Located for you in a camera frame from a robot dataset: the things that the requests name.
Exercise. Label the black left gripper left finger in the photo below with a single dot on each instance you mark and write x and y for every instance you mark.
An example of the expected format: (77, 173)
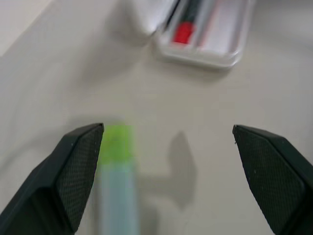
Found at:
(56, 186)

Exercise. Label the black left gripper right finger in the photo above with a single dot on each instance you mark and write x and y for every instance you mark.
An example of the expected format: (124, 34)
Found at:
(274, 181)

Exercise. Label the green capped marker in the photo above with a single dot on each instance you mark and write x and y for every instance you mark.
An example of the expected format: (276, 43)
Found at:
(117, 181)

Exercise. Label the clear plastic pencil case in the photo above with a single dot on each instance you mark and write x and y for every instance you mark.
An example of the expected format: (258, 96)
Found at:
(200, 31)

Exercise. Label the red capped marker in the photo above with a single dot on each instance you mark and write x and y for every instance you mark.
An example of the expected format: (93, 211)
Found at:
(184, 28)

